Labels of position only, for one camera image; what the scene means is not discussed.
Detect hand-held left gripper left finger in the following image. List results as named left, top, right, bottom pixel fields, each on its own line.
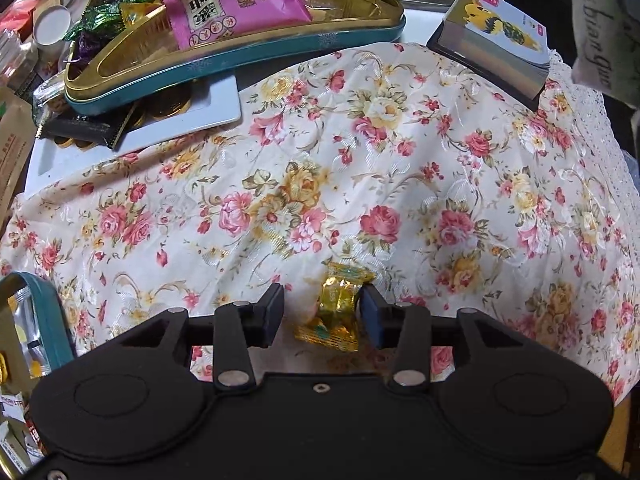
left=105, top=284, right=286, bottom=393

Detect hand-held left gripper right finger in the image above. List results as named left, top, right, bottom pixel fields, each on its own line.
left=360, top=284, right=543, bottom=393

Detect gold candy packet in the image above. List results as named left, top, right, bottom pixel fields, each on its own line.
left=294, top=261, right=377, bottom=354

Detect gold metal tray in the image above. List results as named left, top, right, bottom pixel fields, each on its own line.
left=0, top=270, right=78, bottom=480

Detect yellow silver snack packet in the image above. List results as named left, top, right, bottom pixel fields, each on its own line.
left=5, top=287, right=51, bottom=378

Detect floral tablecloth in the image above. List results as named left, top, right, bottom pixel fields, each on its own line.
left=0, top=40, right=636, bottom=406

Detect white flat board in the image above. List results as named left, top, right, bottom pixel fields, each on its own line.
left=24, top=74, right=244, bottom=197

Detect gold foil coins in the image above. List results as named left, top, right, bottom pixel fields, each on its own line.
left=142, top=94, right=194, bottom=120

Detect teal tin of sweets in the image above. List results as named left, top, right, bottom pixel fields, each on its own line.
left=64, top=0, right=407, bottom=117

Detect long black packet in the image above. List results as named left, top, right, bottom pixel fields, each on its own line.
left=36, top=104, right=144, bottom=152

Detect brown paper bag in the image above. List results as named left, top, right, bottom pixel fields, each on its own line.
left=0, top=84, right=38, bottom=233

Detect clear glass jar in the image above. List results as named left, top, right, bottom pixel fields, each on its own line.
left=32, top=80, right=68, bottom=126

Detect pink snack packet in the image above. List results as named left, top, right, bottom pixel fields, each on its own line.
left=161, top=0, right=314, bottom=52

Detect book with yellow figure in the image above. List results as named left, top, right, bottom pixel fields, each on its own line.
left=426, top=0, right=552, bottom=102

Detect pile of wrapped candies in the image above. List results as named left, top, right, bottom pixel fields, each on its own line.
left=62, top=0, right=166, bottom=61

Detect white cup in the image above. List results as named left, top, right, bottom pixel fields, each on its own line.
left=31, top=4, right=74, bottom=47

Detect white printed bag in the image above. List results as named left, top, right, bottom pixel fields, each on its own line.
left=567, top=0, right=640, bottom=97

